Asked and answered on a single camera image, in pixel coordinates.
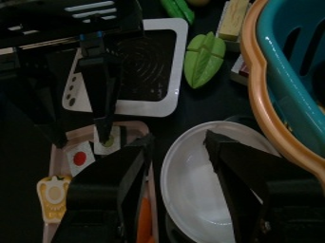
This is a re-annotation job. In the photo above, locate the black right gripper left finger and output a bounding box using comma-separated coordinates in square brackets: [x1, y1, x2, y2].
[50, 133, 156, 243]

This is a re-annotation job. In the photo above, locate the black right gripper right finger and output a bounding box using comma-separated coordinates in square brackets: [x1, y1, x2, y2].
[204, 129, 325, 243]

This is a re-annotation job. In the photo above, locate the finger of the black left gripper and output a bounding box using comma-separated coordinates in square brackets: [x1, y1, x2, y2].
[7, 47, 70, 150]
[78, 30, 125, 145]

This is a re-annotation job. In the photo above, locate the yellow toy bell pepper slice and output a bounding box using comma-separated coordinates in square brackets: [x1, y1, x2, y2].
[37, 174, 74, 225]

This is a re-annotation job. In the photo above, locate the toy sushi with red dot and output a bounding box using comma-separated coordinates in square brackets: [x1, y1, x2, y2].
[65, 140, 98, 178]

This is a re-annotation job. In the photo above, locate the orange toy carrot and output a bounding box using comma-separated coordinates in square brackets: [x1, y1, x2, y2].
[136, 196, 157, 243]

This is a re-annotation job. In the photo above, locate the toy sushi with green dot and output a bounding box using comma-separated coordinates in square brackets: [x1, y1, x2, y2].
[92, 124, 129, 157]

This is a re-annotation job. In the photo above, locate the pink plastic tray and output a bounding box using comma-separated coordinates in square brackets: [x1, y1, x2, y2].
[41, 120, 161, 243]

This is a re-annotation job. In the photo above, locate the white round plate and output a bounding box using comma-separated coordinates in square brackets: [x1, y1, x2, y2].
[160, 120, 283, 243]

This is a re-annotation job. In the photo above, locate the white toy induction stove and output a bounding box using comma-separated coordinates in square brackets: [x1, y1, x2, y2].
[62, 17, 191, 119]

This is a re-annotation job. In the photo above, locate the green toy leaf vegetable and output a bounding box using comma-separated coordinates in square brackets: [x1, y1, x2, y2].
[184, 30, 228, 90]

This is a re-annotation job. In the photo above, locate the orange plastic basin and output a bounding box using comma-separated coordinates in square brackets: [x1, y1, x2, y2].
[239, 0, 325, 188]

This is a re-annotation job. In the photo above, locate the green toy pea pod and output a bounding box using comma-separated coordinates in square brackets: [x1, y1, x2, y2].
[160, 0, 197, 26]

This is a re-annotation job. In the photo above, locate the small white red box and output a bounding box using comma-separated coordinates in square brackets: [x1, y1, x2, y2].
[229, 53, 252, 87]

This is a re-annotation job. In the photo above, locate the yellow round toy fruit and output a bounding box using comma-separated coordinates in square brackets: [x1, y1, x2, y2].
[187, 0, 213, 8]

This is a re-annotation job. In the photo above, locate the teal plastic basket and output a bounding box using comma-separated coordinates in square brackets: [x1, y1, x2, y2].
[256, 0, 325, 159]

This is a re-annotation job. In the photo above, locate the yellow toy butter block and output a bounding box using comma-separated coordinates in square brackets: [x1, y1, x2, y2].
[216, 0, 252, 43]

